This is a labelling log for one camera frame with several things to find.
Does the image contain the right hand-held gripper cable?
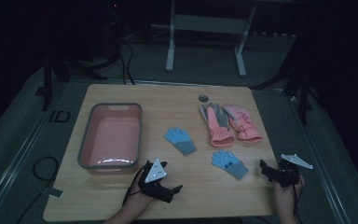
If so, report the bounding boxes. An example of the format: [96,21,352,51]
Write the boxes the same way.
[292,181,304,218]

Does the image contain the plain blue knit glove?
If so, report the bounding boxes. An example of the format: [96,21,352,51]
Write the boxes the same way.
[163,126,198,157]

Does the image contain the blue knit glove with dots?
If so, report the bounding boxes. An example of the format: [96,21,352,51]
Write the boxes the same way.
[211,149,250,180]

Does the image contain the person's right hand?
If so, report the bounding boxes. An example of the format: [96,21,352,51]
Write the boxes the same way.
[272,177,306,213]

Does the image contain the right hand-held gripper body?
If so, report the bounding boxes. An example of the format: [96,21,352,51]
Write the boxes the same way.
[274,153,314,189]

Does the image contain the pink basin with grey rim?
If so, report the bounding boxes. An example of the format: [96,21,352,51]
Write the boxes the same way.
[77,102,144,175]

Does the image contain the pink glove with bow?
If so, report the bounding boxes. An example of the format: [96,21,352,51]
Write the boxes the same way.
[222,104,264,144]

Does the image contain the left hand-held gripper cable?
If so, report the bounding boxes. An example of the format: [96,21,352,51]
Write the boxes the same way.
[122,164,150,207]

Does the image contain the hand-held gripper cable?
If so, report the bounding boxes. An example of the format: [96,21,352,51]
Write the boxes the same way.
[122,164,150,207]
[292,181,304,218]

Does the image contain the black hanging cables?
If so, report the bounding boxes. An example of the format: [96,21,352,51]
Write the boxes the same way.
[117,40,136,86]

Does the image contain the person's left hand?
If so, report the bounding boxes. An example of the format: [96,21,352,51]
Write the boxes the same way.
[124,189,155,216]

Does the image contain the black tripod stand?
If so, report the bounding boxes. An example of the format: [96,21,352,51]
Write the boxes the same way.
[34,52,108,112]
[251,31,322,126]

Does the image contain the dark device with red light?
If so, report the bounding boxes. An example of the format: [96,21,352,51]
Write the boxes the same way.
[106,0,127,62]

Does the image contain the white metal stand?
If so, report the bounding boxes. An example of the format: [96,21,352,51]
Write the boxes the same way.
[165,0,257,78]

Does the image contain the white power strip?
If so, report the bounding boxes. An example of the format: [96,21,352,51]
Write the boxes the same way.
[254,31,296,39]

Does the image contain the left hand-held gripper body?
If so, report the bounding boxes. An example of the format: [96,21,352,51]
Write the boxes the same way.
[137,158,172,202]

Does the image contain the grey tape piece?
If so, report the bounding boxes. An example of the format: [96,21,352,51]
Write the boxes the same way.
[48,187,64,199]

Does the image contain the black floor cable loop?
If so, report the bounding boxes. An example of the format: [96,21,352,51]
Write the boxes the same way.
[14,156,60,224]

